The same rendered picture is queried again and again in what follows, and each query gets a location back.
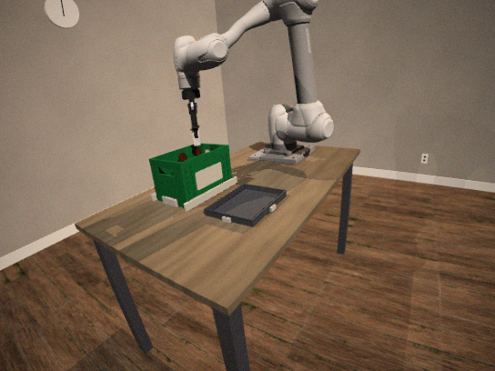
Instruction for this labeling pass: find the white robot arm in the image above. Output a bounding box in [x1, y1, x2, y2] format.
[174, 0, 334, 156]

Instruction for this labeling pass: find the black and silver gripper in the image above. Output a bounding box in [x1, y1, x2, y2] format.
[182, 89, 200, 145]

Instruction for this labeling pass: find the green bottle crate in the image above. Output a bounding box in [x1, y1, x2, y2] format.
[149, 143, 232, 207]

